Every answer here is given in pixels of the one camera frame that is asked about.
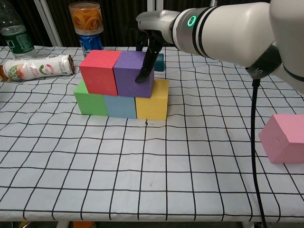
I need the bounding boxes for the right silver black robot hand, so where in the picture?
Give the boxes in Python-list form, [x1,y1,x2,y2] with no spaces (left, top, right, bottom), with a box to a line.
[135,9,181,84]

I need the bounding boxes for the purple foam cube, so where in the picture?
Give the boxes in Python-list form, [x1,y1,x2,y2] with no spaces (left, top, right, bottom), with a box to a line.
[113,50,155,98]

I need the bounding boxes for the red foam cube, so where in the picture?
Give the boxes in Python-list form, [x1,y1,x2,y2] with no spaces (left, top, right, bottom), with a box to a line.
[79,49,123,96]

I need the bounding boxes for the yellow foam cube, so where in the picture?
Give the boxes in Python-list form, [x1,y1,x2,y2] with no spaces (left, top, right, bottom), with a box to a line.
[134,79,170,121]

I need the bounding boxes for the light blue foam cube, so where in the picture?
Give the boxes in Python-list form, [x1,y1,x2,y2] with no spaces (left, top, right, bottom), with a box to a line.
[104,95,138,119]

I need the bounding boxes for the green foam cube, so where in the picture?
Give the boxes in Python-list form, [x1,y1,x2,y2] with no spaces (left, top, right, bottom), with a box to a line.
[73,79,109,116]

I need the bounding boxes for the pink foam cube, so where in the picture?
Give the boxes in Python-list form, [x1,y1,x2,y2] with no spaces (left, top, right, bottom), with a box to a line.
[258,114,304,164]

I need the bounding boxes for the dark pleated curtain panel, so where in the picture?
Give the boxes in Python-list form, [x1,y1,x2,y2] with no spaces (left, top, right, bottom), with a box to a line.
[161,0,214,11]
[14,0,52,47]
[48,0,149,47]

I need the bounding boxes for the teal block with holes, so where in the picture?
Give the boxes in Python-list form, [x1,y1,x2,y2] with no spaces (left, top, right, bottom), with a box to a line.
[153,53,165,72]

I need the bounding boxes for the blue and white can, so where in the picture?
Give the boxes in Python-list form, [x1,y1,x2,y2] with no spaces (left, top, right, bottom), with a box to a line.
[79,33,105,57]

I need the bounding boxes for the clear jar of rubber bands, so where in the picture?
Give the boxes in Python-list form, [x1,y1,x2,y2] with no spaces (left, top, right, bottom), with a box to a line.
[68,1,104,35]

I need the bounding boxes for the white labelled drink bottle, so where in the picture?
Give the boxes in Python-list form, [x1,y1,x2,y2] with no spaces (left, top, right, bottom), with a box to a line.
[0,54,76,83]

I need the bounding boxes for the clear water bottle green label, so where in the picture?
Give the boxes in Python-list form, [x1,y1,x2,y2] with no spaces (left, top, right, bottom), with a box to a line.
[0,0,38,59]

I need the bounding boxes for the white checkered tablecloth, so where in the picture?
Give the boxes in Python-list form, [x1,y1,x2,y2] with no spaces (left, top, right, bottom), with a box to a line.
[0,45,304,220]

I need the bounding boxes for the white aluminium screen post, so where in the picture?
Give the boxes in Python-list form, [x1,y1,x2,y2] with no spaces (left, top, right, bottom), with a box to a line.
[37,0,63,47]
[146,0,163,12]

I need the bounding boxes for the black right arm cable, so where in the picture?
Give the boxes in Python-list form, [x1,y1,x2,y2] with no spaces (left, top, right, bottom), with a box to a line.
[249,78,269,228]

